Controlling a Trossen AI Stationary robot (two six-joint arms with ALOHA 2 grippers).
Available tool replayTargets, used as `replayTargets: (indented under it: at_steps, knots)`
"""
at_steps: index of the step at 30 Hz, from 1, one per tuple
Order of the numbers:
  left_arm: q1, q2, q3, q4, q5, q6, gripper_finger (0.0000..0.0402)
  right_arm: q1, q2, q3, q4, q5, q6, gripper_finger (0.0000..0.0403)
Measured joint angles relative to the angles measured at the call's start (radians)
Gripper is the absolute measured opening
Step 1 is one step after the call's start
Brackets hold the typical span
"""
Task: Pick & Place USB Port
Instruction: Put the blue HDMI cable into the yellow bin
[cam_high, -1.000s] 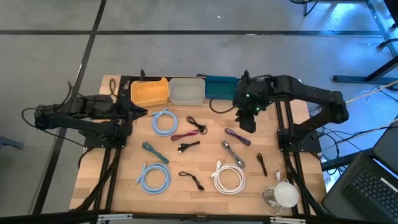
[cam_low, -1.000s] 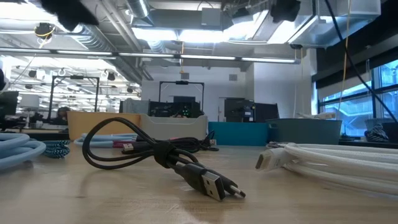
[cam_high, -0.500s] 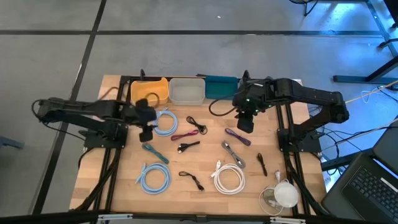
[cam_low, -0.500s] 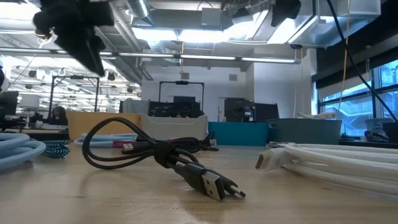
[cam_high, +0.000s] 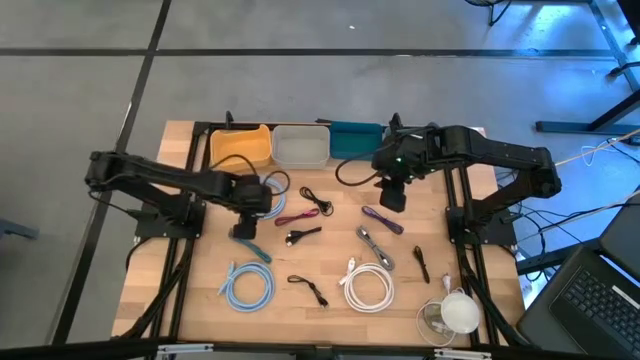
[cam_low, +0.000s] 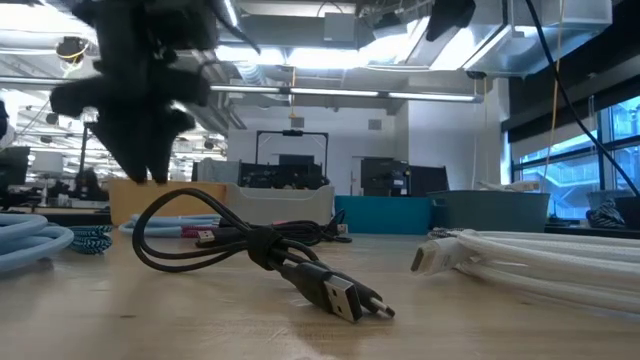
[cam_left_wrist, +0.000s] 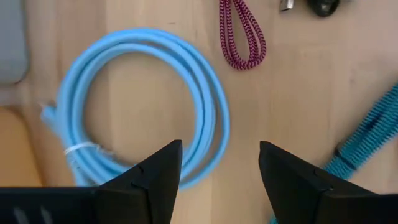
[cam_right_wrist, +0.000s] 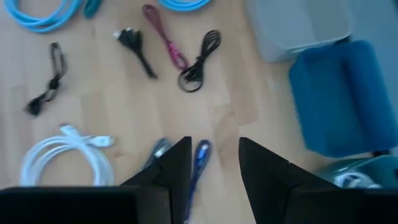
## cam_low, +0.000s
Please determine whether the thick black USB cable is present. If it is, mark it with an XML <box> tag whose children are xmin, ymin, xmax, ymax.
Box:
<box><xmin>131</xmin><ymin>187</ymin><xmax>396</xmax><ymax>324</ymax></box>

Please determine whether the black cabinet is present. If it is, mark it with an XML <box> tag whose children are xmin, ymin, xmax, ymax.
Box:
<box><xmin>359</xmin><ymin>157</ymin><xmax>450</xmax><ymax>197</ymax></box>

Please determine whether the thin black cable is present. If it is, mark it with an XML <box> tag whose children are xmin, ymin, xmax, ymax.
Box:
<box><xmin>194</xmin><ymin>208</ymin><xmax>354</xmax><ymax>249</ymax></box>

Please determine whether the pink braided cable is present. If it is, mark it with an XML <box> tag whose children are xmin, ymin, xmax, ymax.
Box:
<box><xmin>179</xmin><ymin>224</ymin><xmax>217</xmax><ymax>245</ymax></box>

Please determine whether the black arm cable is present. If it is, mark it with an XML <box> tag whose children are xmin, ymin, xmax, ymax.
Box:
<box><xmin>212</xmin><ymin>0</ymin><xmax>262</xmax><ymax>54</ymax></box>
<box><xmin>523</xmin><ymin>0</ymin><xmax>640</xmax><ymax>197</ymax></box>

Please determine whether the yellow ceiling cable reel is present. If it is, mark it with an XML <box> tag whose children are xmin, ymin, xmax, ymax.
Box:
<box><xmin>55</xmin><ymin>35</ymin><xmax>91</xmax><ymax>66</ymax></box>

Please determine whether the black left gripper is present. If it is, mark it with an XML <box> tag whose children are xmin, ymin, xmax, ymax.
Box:
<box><xmin>49</xmin><ymin>0</ymin><xmax>219</xmax><ymax>184</ymax></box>

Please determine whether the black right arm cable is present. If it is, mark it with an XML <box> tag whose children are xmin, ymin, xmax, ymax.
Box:
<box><xmin>523</xmin><ymin>0</ymin><xmax>640</xmax><ymax>197</ymax></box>

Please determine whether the pale grey plastic bin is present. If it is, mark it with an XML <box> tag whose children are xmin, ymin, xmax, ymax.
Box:
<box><xmin>224</xmin><ymin>183</ymin><xmax>335</xmax><ymax>226</ymax></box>

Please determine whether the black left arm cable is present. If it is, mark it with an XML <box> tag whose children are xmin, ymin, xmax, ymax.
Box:
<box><xmin>212</xmin><ymin>0</ymin><xmax>262</xmax><ymax>54</ymax></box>

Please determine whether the long ceiling light strip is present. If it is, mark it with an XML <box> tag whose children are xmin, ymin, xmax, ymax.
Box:
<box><xmin>0</xmin><ymin>74</ymin><xmax>484</xmax><ymax>104</ymax></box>

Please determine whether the black monitor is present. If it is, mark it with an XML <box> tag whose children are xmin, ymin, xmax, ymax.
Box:
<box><xmin>0</xmin><ymin>146</ymin><xmax>31</xmax><ymax>189</ymax></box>

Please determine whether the person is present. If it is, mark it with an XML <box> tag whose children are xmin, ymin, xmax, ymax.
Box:
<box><xmin>74</xmin><ymin>167</ymin><xmax>109</xmax><ymax>201</ymax></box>

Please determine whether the teal black braided cable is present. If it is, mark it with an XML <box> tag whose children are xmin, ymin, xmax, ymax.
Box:
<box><xmin>67</xmin><ymin>224</ymin><xmax>114</xmax><ymax>255</ymax></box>

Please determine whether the yellow plastic bin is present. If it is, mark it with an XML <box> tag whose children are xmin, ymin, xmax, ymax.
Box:
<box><xmin>108</xmin><ymin>178</ymin><xmax>229</xmax><ymax>226</ymax></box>

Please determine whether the teal plastic bin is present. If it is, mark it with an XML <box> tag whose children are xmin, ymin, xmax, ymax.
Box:
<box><xmin>333</xmin><ymin>194</ymin><xmax>434</xmax><ymax>236</ymax></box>

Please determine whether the silver ventilation duct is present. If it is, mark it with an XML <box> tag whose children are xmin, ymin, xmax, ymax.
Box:
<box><xmin>462</xmin><ymin>0</ymin><xmax>614</xmax><ymax>79</ymax></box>

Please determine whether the dark grey plastic bin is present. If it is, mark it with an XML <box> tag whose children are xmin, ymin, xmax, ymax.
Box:
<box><xmin>427</xmin><ymin>189</ymin><xmax>551</xmax><ymax>234</ymax></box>

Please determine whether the striped fabric object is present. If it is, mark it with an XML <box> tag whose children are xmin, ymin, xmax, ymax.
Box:
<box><xmin>585</xmin><ymin>198</ymin><xmax>626</xmax><ymax>230</ymax></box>

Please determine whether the black rig frame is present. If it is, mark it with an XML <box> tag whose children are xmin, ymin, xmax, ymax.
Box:
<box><xmin>254</xmin><ymin>129</ymin><xmax>330</xmax><ymax>177</ymax></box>
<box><xmin>77</xmin><ymin>122</ymin><xmax>91</xmax><ymax>174</ymax></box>

